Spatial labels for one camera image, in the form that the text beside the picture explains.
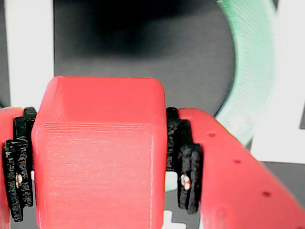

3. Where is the black white marker checkerboard mat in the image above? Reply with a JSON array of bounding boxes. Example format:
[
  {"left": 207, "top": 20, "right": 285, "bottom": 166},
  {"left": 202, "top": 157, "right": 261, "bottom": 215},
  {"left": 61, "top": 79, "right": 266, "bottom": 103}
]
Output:
[{"left": 0, "top": 0, "right": 305, "bottom": 229}]

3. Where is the red cube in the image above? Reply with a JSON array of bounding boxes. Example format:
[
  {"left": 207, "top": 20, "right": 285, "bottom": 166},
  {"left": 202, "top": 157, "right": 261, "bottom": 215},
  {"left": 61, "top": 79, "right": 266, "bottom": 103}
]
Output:
[{"left": 31, "top": 76, "right": 167, "bottom": 229}]

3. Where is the green flat ring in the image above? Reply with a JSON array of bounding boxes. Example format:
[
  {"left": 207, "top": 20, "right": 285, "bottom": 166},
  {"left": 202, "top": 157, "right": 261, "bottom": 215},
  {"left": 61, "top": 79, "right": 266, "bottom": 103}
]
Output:
[{"left": 164, "top": 0, "right": 278, "bottom": 193}]

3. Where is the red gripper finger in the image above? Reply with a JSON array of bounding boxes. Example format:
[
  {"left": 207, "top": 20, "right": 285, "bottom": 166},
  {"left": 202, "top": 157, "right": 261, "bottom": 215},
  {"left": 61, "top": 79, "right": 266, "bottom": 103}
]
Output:
[
  {"left": 0, "top": 106, "right": 38, "bottom": 229},
  {"left": 165, "top": 107, "right": 305, "bottom": 229}
]

